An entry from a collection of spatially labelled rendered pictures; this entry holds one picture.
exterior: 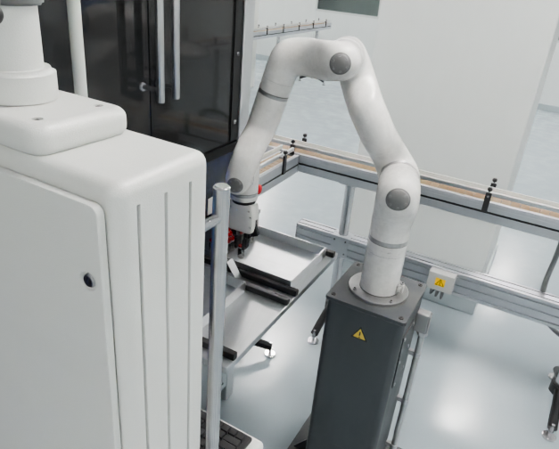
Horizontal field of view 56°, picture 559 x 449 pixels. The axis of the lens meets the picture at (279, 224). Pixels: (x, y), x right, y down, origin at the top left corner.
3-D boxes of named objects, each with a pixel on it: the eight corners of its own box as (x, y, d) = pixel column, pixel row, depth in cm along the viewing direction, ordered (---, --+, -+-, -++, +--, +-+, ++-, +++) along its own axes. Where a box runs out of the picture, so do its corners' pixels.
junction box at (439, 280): (424, 287, 250) (429, 270, 246) (427, 281, 254) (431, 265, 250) (450, 295, 245) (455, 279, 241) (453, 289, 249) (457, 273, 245)
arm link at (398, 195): (408, 233, 165) (423, 161, 154) (407, 262, 149) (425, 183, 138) (369, 226, 167) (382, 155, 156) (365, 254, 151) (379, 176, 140)
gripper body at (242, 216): (224, 196, 165) (222, 227, 170) (251, 204, 161) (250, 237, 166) (236, 188, 171) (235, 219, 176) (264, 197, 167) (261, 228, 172)
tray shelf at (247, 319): (83, 307, 148) (83, 302, 147) (223, 220, 204) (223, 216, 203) (226, 374, 129) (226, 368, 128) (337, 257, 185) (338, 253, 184)
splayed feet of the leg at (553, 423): (538, 437, 232) (547, 414, 225) (546, 371, 272) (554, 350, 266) (557, 445, 229) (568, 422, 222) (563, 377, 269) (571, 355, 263)
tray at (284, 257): (199, 257, 174) (199, 247, 173) (242, 228, 195) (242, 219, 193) (290, 290, 161) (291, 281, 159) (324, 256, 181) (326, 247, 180)
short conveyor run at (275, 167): (222, 222, 207) (224, 184, 200) (190, 211, 213) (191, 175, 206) (300, 173, 262) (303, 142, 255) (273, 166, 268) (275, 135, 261)
